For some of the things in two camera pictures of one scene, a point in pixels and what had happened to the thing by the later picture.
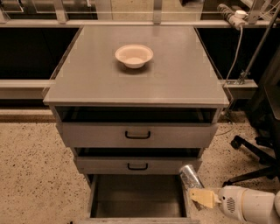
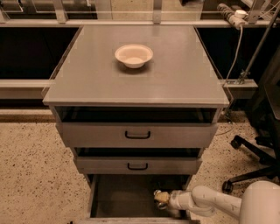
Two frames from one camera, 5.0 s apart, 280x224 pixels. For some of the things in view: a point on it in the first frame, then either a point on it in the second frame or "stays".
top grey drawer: (137, 126) stays
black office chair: (263, 115) stays
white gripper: (229, 201) → (174, 199)
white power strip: (237, 18) stays
